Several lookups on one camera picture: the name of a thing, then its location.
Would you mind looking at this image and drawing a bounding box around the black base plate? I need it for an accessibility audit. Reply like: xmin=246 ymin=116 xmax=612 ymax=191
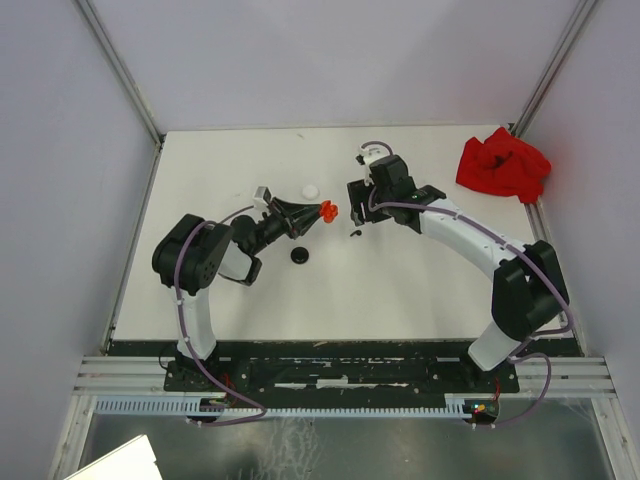
xmin=165 ymin=340 xmax=520 ymax=395

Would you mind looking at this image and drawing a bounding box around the red cloth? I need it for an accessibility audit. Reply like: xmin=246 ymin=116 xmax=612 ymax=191
xmin=456 ymin=127 xmax=552 ymax=204

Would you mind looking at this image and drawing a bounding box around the orange earbud charging case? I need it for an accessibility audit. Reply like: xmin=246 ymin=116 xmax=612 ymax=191
xmin=319 ymin=200 xmax=339 ymax=223

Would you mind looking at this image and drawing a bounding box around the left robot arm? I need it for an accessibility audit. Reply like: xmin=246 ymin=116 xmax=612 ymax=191
xmin=151 ymin=197 xmax=338 ymax=390

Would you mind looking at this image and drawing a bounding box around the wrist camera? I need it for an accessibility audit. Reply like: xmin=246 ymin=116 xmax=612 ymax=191
xmin=355 ymin=144 xmax=393 ymax=168
xmin=253 ymin=186 xmax=272 ymax=211

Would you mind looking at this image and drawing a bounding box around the left aluminium frame post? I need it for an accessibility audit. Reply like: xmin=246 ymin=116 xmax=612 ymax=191
xmin=72 ymin=0 xmax=164 ymax=145

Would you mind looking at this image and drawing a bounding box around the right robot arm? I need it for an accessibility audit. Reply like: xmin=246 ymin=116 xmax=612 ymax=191
xmin=347 ymin=149 xmax=569 ymax=391

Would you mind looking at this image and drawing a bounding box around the right aluminium frame post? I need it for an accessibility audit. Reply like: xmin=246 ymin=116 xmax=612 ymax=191
xmin=510 ymin=0 xmax=601 ymax=138

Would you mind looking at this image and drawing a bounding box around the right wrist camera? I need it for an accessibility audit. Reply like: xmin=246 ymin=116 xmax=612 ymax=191
xmin=355 ymin=144 xmax=393 ymax=168

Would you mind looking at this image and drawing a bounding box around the aluminium front rail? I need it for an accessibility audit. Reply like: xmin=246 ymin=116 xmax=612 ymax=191
xmin=74 ymin=357 xmax=617 ymax=399

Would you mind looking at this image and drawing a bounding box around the black earbud charging case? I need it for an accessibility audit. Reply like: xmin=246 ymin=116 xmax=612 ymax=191
xmin=290 ymin=246 xmax=310 ymax=265

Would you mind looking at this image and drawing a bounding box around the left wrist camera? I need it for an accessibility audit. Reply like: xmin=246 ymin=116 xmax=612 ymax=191
xmin=253 ymin=186 xmax=272 ymax=211

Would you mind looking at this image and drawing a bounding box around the aluminium frame post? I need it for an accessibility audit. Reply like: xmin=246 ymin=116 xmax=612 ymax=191
xmin=72 ymin=0 xmax=164 ymax=145
xmin=510 ymin=0 xmax=601 ymax=138

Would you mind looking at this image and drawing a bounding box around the white cable duct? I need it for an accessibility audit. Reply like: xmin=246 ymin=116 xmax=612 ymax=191
xmin=93 ymin=393 xmax=471 ymax=419

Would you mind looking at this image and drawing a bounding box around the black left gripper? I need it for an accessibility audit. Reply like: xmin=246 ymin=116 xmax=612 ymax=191
xmin=251 ymin=196 xmax=325 ymax=255

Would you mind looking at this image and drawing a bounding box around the white earbud charging case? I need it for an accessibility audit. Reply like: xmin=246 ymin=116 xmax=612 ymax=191
xmin=301 ymin=185 xmax=320 ymax=201

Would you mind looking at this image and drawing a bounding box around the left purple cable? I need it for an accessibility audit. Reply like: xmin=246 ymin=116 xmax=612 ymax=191
xmin=172 ymin=204 xmax=269 ymax=427

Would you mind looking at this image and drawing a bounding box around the white paper sheet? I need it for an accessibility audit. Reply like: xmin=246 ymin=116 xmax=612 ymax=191
xmin=66 ymin=435 xmax=162 ymax=480

